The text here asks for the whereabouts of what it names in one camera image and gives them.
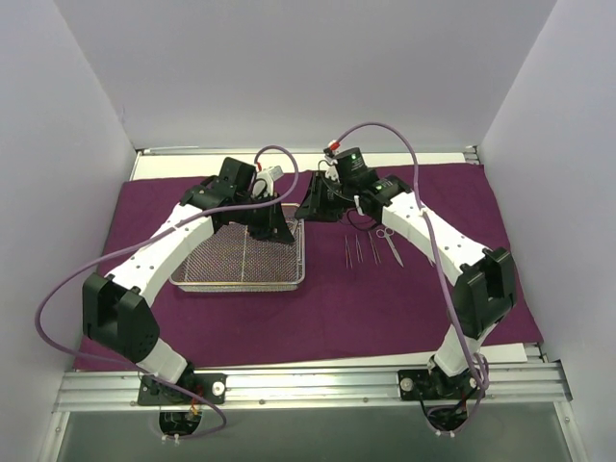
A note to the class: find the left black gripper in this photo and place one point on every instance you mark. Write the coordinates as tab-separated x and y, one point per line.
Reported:
269	215

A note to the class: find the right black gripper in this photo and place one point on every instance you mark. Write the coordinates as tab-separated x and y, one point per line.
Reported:
320	193

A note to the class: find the steel tweezers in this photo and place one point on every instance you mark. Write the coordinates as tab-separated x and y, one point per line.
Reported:
375	253
349	262
359	250

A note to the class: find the metal mesh instrument tray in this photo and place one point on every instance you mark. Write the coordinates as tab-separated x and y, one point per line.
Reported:
233	262

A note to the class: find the steel surgical scissors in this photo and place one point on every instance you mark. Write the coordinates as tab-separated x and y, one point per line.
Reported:
387	234

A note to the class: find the purple surgical wrap cloth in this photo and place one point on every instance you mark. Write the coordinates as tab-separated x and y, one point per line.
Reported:
335	312

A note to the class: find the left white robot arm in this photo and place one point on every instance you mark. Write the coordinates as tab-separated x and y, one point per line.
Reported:
117	306

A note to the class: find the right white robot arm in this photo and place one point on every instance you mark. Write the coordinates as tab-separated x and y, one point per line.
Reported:
479	283

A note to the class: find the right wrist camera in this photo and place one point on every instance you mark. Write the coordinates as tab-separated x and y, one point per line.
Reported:
352	169

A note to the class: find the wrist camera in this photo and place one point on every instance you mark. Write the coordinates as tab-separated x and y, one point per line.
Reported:
235	176
352	169

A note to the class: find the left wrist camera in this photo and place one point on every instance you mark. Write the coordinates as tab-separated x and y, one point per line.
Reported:
235	176

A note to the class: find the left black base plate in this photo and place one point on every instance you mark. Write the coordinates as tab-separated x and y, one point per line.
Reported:
211	386

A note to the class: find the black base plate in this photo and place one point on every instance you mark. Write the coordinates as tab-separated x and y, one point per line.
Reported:
434	385
211	386

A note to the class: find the aluminium front rail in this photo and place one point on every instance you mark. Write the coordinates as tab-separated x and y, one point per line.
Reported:
287	388

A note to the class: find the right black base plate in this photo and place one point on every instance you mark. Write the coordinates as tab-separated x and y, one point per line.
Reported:
434	385

